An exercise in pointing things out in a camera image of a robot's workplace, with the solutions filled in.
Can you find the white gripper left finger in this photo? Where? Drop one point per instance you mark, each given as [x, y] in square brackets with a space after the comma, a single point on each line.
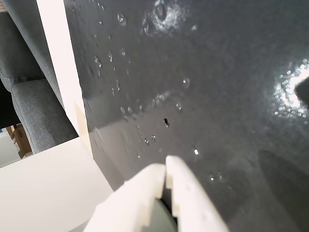
[130, 203]

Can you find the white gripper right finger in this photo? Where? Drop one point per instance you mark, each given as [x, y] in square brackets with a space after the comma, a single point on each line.
[190, 203]

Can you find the sage green metal cup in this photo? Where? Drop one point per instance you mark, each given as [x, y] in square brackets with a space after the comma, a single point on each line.
[162, 217]

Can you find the dark grey table mat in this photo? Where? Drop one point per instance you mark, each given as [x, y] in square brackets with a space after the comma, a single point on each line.
[193, 84]

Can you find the brown cardboard box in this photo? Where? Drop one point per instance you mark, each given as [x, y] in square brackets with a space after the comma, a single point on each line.
[20, 140]

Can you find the grey fabric sofa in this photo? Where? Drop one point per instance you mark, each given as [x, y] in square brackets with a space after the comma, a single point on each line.
[36, 108]

